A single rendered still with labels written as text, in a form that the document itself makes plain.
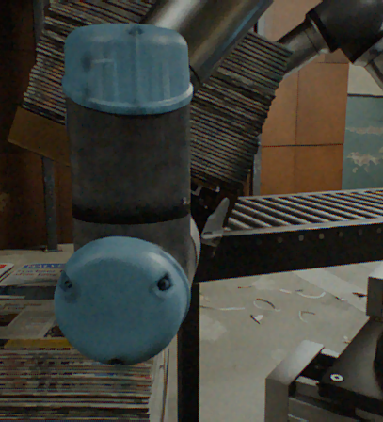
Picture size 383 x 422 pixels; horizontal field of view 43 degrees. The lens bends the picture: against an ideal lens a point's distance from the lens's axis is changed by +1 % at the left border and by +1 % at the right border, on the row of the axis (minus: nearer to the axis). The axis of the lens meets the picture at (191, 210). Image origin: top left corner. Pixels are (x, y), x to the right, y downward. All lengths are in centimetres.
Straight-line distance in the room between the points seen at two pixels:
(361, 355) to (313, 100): 456
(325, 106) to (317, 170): 63
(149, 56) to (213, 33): 15
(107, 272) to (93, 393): 39
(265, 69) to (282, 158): 439
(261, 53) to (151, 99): 34
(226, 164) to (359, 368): 28
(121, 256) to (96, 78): 10
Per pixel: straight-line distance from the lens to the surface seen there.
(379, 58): 117
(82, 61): 29
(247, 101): 59
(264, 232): 133
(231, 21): 43
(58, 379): 65
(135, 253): 27
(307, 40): 106
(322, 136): 521
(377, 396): 58
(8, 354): 65
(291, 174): 505
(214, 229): 57
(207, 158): 58
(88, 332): 28
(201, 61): 42
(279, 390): 68
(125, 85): 27
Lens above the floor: 111
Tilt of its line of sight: 11 degrees down
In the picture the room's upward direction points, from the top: straight up
